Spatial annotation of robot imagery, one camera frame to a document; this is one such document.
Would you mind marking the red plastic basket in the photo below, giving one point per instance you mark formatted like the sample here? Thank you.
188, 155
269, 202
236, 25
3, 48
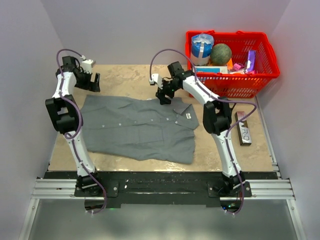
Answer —
243, 86

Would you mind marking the orange packet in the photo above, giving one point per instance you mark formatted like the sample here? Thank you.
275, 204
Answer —
229, 65

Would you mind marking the aluminium rail frame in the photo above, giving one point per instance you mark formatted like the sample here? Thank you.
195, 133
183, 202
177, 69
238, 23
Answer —
54, 213

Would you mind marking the dark long box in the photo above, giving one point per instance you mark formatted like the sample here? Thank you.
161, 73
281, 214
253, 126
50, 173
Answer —
243, 129

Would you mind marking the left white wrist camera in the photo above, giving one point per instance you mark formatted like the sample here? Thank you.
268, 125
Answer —
88, 65

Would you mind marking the green round ball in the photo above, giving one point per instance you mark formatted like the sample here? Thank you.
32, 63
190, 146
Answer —
220, 54

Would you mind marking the grey button shirt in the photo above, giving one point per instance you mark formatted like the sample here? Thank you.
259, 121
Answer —
139, 129

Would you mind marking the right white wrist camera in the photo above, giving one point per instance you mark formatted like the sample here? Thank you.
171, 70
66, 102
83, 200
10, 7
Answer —
156, 79

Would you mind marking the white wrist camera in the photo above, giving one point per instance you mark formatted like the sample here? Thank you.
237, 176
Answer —
88, 65
156, 79

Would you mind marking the pink small packet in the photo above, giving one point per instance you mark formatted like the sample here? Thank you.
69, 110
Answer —
237, 67

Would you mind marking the black square frame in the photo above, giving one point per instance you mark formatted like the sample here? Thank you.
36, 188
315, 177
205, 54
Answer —
232, 108

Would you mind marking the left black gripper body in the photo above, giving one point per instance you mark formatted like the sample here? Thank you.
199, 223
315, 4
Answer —
84, 83

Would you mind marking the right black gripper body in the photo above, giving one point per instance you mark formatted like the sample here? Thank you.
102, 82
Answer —
168, 89

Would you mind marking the white blue box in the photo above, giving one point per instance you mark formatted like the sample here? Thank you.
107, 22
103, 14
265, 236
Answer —
212, 69

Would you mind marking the blue white wrapped roll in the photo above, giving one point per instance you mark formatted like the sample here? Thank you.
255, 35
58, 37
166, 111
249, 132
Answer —
201, 47

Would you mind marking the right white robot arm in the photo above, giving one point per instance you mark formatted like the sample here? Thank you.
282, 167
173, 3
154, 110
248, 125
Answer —
217, 119

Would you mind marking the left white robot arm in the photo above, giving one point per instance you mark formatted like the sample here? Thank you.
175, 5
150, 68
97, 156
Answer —
66, 117

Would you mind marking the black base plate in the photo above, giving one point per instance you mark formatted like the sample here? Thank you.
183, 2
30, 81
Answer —
119, 188

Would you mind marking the purple snack packet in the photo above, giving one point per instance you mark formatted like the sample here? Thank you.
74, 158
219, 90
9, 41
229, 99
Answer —
250, 63

